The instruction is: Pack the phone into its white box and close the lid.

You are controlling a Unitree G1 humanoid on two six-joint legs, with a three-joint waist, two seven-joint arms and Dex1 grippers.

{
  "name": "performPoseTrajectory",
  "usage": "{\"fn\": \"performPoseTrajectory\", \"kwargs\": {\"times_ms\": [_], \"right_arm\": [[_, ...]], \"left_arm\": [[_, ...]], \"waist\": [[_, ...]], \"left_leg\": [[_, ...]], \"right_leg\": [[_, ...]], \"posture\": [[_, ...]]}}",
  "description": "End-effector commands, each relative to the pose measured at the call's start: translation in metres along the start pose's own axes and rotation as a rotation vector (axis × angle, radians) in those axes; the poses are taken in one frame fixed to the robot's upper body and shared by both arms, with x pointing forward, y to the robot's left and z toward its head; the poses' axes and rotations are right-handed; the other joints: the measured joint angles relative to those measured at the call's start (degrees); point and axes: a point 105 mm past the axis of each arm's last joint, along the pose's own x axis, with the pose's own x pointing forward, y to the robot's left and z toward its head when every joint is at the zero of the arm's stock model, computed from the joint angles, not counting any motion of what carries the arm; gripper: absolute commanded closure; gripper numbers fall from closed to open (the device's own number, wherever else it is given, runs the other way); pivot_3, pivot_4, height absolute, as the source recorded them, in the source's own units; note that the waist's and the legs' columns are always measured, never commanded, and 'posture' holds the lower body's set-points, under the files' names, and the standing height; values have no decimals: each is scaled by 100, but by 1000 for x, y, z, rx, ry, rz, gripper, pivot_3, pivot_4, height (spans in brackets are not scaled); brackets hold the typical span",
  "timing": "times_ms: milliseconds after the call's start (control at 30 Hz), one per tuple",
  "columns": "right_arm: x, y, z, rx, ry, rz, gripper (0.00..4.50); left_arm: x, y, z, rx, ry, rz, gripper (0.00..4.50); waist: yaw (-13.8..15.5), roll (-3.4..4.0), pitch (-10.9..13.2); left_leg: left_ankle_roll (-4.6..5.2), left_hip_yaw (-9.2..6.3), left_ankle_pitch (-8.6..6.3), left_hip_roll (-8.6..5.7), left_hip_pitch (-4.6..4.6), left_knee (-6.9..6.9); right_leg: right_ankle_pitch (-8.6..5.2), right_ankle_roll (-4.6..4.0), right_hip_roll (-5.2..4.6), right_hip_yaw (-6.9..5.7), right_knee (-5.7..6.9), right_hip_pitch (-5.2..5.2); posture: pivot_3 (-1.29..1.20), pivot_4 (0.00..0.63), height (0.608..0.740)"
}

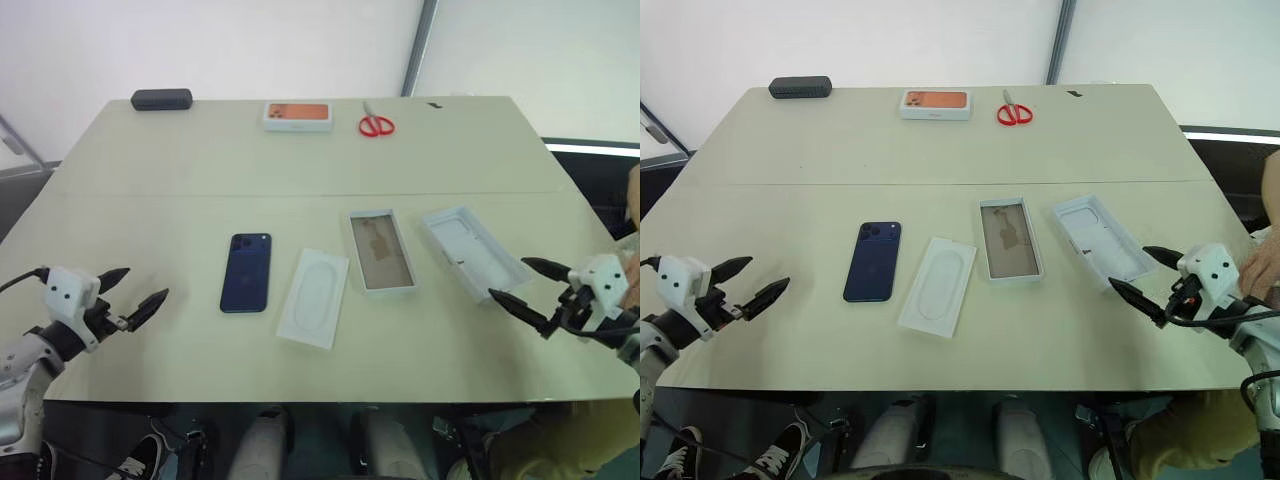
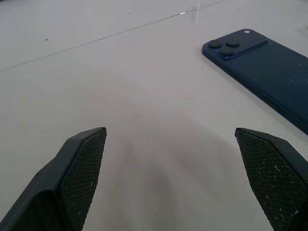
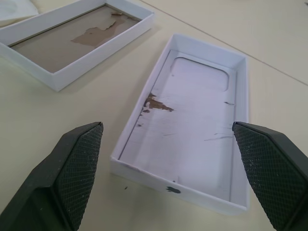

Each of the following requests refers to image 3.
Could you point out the white iPhone box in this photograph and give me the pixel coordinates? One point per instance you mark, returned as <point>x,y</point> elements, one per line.
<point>192,125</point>

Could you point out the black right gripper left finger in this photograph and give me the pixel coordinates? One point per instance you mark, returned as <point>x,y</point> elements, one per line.
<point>60,178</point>

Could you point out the white box lid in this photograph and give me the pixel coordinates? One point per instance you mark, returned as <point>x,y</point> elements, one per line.
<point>55,48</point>

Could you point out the white cloth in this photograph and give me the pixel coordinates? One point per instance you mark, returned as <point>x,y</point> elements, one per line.
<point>12,13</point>

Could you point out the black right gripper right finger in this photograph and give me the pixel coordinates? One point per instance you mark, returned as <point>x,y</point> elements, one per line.
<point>276,173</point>

